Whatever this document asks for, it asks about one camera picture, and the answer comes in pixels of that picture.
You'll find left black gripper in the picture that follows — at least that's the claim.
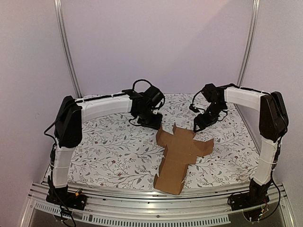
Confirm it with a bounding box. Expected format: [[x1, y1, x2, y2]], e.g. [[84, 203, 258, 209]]
[[136, 108, 163, 131]]

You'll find brown cardboard box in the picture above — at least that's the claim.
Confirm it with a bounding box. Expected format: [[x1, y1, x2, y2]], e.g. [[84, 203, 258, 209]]
[[153, 124, 214, 195]]

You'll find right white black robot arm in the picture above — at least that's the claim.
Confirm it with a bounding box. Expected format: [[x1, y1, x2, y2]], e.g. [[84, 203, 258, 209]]
[[190, 83, 289, 206]]

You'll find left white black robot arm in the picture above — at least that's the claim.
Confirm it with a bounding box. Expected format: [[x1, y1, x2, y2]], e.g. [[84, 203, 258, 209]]
[[48, 85, 165, 205]]

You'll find floral patterned table mat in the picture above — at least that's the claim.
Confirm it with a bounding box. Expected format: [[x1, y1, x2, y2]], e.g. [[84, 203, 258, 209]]
[[47, 93, 270, 191]]

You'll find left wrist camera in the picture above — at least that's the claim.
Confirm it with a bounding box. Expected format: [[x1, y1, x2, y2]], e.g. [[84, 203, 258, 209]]
[[152, 95, 166, 114]]

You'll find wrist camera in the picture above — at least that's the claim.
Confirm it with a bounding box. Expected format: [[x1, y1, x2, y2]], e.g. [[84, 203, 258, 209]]
[[152, 95, 166, 114], [189, 104, 205, 113]]

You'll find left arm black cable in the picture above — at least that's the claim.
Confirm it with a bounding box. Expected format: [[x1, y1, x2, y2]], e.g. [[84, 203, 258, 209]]
[[131, 79, 154, 93]]

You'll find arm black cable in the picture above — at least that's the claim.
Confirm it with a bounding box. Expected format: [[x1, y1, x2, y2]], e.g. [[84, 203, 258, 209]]
[[131, 79, 154, 93], [190, 88, 206, 109]]

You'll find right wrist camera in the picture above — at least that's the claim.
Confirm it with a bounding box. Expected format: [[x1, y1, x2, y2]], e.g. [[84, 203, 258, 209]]
[[189, 104, 205, 113]]

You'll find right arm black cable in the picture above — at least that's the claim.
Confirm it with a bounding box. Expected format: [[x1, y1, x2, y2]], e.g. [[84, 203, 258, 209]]
[[190, 88, 206, 109]]

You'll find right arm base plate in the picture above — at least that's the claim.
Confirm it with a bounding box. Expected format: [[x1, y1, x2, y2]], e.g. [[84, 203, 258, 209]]
[[227, 192, 269, 211]]

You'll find front aluminium rail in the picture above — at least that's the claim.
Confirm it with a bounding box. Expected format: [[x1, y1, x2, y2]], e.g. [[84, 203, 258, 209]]
[[20, 182, 296, 227]]

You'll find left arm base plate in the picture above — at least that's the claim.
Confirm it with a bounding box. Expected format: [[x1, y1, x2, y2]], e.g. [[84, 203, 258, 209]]
[[46, 188, 88, 210]]

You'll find left aluminium frame post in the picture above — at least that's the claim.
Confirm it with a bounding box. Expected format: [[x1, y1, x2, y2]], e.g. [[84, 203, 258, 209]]
[[54, 0, 82, 98]]

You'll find aluminium frame post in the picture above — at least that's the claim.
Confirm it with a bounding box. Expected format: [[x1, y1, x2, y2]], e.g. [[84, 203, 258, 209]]
[[54, 0, 82, 98], [237, 0, 260, 87]]

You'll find right aluminium frame post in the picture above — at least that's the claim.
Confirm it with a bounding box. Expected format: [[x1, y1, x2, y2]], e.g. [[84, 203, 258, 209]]
[[237, 0, 260, 87]]

